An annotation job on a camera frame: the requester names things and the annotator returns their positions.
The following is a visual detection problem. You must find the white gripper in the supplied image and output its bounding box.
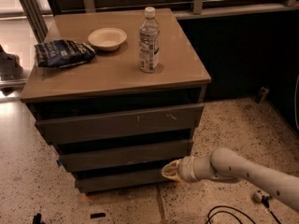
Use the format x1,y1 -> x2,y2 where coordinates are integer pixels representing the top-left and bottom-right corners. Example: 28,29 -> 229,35
161,156 -> 198,183

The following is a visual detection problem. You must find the grey drawer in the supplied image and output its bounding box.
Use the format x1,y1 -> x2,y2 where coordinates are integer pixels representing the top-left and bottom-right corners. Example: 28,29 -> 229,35
36,104 -> 203,144
75,169 -> 166,193
60,139 -> 193,173

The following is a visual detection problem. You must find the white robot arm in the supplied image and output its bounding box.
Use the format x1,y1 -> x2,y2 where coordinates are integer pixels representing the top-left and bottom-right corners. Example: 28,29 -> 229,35
161,147 -> 299,212

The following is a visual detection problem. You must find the grey bottom drawer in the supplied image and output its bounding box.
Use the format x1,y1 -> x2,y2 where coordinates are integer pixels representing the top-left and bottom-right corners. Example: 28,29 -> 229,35
75,169 -> 166,193

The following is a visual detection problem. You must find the grey top drawer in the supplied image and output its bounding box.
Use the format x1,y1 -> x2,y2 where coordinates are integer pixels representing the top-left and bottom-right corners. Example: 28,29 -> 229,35
36,104 -> 203,144

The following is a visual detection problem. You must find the grey drawer cabinet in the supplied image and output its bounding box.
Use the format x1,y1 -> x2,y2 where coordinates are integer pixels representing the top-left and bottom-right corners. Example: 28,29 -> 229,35
21,8 -> 210,181

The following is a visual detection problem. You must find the black floor tape strip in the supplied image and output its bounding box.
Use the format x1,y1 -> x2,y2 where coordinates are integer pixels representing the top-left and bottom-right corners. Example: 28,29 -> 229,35
90,213 -> 106,218

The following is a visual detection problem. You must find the white power strip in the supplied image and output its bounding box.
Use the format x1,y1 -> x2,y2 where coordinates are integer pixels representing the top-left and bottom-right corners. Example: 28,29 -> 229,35
253,190 -> 271,203

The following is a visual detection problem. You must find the black object at floor edge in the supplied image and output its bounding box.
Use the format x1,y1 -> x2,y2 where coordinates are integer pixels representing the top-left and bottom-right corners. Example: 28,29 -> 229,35
32,213 -> 45,224

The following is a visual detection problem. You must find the clear plastic water bottle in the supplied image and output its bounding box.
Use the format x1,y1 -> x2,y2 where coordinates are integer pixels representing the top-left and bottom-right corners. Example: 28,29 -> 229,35
139,7 -> 160,73

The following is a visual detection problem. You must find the white paper bowl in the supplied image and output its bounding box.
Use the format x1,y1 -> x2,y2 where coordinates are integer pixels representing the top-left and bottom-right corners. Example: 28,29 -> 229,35
88,28 -> 127,51

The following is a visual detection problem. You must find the blue chip bag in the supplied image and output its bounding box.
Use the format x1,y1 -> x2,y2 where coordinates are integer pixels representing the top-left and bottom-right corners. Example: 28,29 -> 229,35
35,39 -> 96,68

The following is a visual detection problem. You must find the black floor cable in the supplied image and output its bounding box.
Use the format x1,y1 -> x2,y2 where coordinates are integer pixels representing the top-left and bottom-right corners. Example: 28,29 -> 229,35
205,205 -> 283,224

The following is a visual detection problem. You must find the small dark wall device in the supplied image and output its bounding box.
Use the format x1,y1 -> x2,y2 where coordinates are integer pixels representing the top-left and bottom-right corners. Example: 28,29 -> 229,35
255,87 -> 269,104

